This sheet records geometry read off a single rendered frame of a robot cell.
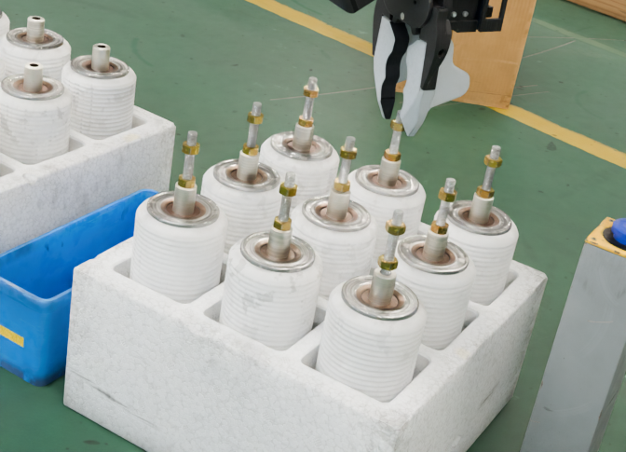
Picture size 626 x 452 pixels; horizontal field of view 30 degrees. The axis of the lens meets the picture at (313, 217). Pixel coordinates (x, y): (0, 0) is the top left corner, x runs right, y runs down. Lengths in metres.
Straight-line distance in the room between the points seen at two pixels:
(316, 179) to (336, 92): 0.91
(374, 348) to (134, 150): 0.56
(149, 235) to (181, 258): 0.04
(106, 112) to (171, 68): 0.75
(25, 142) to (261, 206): 0.33
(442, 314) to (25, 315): 0.46
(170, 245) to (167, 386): 0.15
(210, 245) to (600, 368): 0.42
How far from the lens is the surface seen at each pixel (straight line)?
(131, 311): 1.21
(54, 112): 1.45
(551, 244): 1.88
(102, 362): 1.27
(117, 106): 1.54
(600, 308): 1.22
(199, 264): 1.20
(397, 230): 1.08
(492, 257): 1.30
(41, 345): 1.33
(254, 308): 1.15
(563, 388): 1.27
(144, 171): 1.57
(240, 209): 1.28
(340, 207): 1.25
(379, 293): 1.11
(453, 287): 1.19
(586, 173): 2.17
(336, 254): 1.23
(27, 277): 1.42
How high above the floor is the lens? 0.83
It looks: 27 degrees down
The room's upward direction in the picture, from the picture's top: 10 degrees clockwise
